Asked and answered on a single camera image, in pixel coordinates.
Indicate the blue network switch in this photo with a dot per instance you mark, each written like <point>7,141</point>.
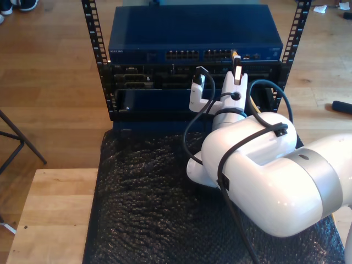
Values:
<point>165,27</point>

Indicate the black bubble wrap mat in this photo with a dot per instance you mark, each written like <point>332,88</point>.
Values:
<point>151,206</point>

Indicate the black perforated rack post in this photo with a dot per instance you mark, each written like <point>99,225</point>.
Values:
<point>96,41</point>
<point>298,27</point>

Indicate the rack unit with red light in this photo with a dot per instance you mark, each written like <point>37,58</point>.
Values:
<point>154,101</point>

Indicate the whitish shoe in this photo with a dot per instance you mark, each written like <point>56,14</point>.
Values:
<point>1,18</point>

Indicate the black cylindrical object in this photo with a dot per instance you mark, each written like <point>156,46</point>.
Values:
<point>342,107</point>

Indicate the white floor strip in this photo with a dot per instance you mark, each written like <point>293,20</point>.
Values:
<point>9,228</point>

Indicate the dark blue underlay mat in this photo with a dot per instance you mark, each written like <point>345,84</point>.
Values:
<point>151,126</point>

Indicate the white crumpled paper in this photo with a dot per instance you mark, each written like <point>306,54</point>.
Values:
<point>344,6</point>
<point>320,9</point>

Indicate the black rack server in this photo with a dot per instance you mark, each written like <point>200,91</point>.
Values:
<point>165,78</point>

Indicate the small black object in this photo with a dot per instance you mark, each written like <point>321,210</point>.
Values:
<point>347,15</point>

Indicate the dark shoe white sole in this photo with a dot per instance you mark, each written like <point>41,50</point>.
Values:
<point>6,11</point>
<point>27,5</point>

